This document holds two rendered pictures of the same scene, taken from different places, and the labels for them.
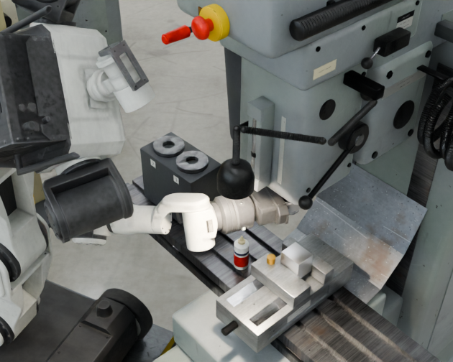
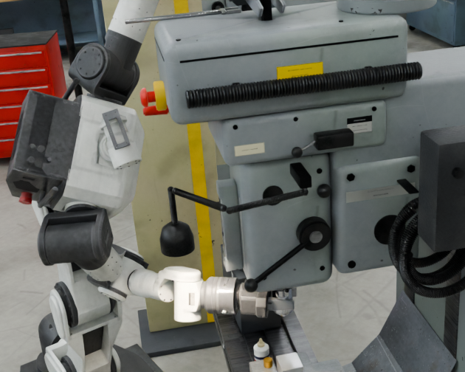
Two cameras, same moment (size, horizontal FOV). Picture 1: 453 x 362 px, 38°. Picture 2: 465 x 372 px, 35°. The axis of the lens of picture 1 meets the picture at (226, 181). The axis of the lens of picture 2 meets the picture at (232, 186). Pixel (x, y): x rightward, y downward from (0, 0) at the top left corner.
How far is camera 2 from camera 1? 0.88 m
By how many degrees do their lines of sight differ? 32
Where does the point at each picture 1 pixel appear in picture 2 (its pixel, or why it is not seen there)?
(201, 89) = not seen: hidden behind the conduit
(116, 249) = not seen: outside the picture
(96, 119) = (99, 173)
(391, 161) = (433, 300)
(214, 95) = not seen: hidden behind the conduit
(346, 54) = (278, 141)
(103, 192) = (81, 229)
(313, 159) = (264, 245)
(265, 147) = (230, 226)
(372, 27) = (310, 121)
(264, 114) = (223, 192)
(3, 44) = (36, 100)
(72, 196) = (58, 227)
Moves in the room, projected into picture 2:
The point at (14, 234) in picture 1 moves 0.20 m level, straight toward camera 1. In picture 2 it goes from (76, 282) to (52, 322)
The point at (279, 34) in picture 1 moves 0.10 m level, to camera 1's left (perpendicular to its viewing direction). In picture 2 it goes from (177, 102) to (135, 97)
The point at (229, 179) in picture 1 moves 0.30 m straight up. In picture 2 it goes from (163, 235) to (145, 97)
